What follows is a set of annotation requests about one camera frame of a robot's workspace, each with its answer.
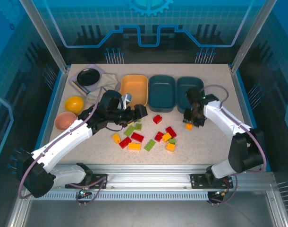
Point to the green two-by-four lego brick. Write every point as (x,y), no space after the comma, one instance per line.
(129,130)
(149,145)

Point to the green two-by-two lego brick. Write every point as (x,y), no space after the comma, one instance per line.
(172,141)
(139,120)
(138,126)

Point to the orange two-by-two lego brick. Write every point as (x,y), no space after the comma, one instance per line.
(170,147)
(188,127)
(116,138)
(166,137)

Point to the red two-by-two lego brick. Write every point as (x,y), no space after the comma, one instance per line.
(158,136)
(157,119)

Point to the red two-by-four lego brick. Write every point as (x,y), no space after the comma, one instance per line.
(125,142)
(171,132)
(137,137)

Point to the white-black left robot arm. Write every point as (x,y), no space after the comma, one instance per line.
(63,137)

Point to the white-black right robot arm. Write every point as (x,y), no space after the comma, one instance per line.
(219,116)

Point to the orange two-by-four lego brick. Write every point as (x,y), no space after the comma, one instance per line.
(134,146)

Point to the yellow plastic container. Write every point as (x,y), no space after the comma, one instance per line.
(134,85)

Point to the teal plastic container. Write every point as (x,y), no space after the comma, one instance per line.
(161,92)
(188,82)

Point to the beige cloth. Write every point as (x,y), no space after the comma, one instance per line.
(108,80)

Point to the yellow bowl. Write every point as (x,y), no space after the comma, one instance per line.
(74,104)

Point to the black round plate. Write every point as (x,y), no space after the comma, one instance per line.
(88,76)

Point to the pink cup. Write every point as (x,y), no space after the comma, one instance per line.
(65,120)

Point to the blue-edged aluminium side beam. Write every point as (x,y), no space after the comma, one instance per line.
(57,101)
(243,101)

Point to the lavender tray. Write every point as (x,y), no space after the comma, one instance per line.
(73,80)

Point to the small LED circuit board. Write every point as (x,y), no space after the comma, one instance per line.
(83,193)
(219,193)

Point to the aluminium front rail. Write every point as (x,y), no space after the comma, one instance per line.
(146,176)

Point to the aluminium frame post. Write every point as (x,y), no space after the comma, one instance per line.
(250,35)
(47,35)

